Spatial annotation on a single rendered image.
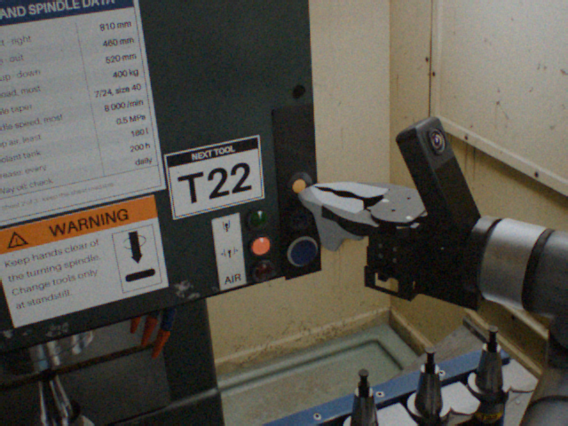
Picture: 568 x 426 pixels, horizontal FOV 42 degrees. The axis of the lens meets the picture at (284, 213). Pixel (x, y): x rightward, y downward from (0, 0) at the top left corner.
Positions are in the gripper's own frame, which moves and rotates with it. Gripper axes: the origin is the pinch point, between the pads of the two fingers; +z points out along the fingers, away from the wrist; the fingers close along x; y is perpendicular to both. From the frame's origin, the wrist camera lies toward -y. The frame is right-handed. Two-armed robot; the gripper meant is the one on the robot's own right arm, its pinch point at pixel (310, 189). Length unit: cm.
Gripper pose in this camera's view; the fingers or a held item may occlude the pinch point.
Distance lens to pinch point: 77.9
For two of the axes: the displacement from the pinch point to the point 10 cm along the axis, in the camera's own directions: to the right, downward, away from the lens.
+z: -8.0, -2.3, 5.6
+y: 0.6, 8.9, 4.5
